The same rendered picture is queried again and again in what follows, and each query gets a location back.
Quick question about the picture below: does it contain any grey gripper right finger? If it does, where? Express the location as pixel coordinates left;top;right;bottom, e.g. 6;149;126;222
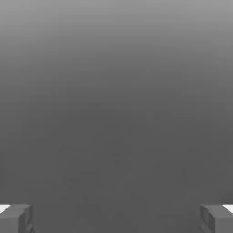
199;203;233;233

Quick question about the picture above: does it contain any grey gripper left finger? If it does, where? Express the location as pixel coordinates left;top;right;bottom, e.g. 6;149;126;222
0;203;35;233

